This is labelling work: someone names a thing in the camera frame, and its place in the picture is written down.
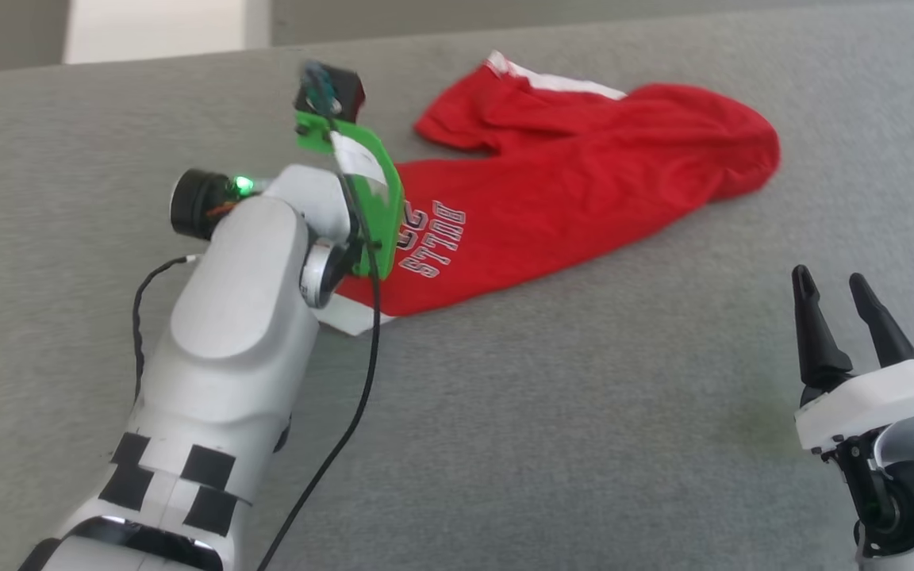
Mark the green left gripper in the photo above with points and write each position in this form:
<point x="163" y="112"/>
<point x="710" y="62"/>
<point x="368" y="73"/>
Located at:
<point x="389" y="214"/>

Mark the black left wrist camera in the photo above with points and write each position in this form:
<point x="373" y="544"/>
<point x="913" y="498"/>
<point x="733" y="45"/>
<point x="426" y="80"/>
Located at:
<point x="342" y="87"/>

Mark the white box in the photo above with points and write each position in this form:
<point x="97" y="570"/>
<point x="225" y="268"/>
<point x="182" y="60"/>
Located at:
<point x="155" y="28"/>

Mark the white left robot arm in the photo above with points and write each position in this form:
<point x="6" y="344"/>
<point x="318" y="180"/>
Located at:
<point x="235" y="333"/>

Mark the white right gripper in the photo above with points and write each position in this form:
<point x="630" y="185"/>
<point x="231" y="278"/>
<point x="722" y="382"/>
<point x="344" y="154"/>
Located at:
<point x="877" y="400"/>

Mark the red sports shirt white trim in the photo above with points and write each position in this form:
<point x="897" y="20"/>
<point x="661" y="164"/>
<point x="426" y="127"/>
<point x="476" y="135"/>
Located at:
<point x="568" y="174"/>

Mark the grey fabric sofa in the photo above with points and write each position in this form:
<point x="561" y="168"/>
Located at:
<point x="584" y="412"/>

